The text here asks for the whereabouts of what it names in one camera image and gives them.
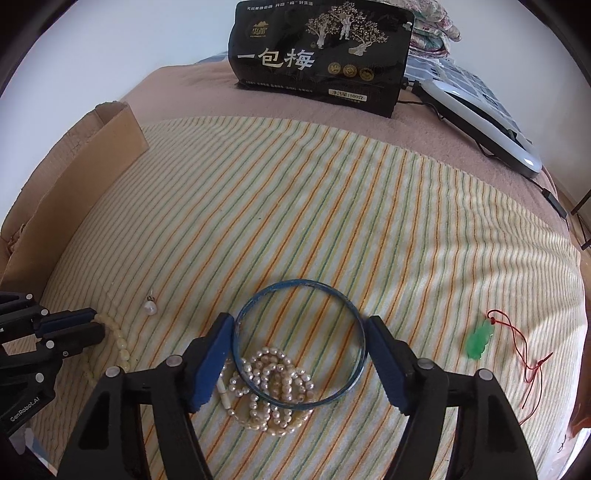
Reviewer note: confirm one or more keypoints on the black power adapter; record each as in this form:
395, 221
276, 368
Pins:
554, 203

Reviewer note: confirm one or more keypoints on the white grey flat device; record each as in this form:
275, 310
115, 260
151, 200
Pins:
475, 120

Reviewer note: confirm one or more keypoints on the cardboard box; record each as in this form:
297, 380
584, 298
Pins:
69, 194

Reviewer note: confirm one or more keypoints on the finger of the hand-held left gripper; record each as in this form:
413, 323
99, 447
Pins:
76, 339
69, 319

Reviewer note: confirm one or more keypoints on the small pearl pendant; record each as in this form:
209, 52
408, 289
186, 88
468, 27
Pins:
149, 307

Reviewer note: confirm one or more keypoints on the striped towel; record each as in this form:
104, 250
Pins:
300, 207

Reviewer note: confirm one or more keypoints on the dark furniture frame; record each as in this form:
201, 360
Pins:
584, 203

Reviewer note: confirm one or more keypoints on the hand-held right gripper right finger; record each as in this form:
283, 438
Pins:
388, 364

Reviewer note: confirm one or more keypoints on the pink blanket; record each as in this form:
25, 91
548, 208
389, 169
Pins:
194, 92

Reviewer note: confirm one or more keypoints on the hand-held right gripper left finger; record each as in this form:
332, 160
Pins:
211, 364

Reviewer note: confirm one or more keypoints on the folded floral quilt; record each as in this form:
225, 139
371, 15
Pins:
434, 23

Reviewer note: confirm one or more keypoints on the blue bangle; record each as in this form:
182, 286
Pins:
302, 282

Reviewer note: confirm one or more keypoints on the black snack bag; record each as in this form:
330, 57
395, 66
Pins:
323, 46

